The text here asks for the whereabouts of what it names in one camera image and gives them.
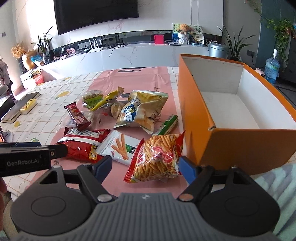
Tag red chip bag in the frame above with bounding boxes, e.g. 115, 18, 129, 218
57, 128, 110, 164

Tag white spicy strip packet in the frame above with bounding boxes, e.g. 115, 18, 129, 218
96, 130, 140, 166

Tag orange stick snack bag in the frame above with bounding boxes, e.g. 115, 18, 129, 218
124, 133, 185, 183

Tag dark red snack bar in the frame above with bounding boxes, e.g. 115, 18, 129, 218
64, 102, 91, 131

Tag green sausage packet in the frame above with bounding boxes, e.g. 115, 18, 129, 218
152, 115, 179, 136

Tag orange cardboard box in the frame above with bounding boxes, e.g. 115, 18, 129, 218
178, 54, 295, 175

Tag pale yellow chip bag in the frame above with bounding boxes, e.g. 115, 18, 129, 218
114, 90, 169, 134

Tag clear biscuit packet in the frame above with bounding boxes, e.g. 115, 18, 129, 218
102, 100, 125, 120

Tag dark hardcover book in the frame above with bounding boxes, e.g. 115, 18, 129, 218
0, 92, 40, 123

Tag checked lemon tablecloth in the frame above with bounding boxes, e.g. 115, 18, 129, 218
0, 66, 296, 197

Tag yellow duck tissue pack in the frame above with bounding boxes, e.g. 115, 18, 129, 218
20, 99, 37, 114

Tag clear green nut bag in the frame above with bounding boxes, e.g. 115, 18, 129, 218
82, 90, 103, 109

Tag red storage bin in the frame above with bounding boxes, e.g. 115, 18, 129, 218
33, 74, 44, 85

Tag yellow snack packet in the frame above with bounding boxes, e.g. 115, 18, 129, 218
91, 86, 125, 111

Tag golden vase dried flowers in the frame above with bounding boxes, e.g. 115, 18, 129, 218
11, 42, 37, 73

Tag left green potted plant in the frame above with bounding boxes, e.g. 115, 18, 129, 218
32, 27, 53, 64

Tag pink small heater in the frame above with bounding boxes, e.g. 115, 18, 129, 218
255, 68, 265, 78

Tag white wifi router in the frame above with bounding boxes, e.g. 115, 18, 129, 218
89, 38, 103, 52

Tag grey metal trash bin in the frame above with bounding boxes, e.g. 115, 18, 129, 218
208, 43, 229, 59

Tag blue water jug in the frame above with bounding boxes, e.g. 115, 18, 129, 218
264, 49, 280, 84

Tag white tv cabinet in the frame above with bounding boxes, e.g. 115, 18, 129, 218
41, 43, 209, 81

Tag tall green potted plant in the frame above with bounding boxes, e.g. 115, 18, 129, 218
217, 25, 255, 62

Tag teddy bear bouquet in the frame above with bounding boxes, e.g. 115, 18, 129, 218
178, 24, 190, 45

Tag red box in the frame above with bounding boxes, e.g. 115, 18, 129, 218
154, 35, 164, 45

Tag trailing ivy plant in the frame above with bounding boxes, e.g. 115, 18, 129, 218
262, 18, 295, 64

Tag black wall television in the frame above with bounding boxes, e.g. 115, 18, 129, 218
54, 0, 139, 35

